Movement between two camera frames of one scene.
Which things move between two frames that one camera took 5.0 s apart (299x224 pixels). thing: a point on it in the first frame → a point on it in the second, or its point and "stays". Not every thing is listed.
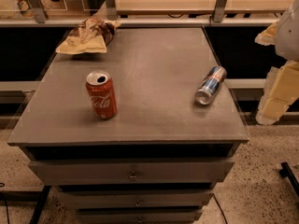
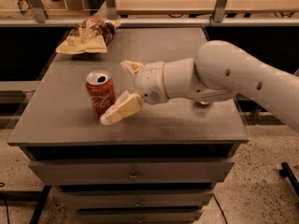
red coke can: (102, 95) stays
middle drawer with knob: (94, 198) stays
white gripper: (288, 35) → (149, 82)
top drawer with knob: (128, 173) stays
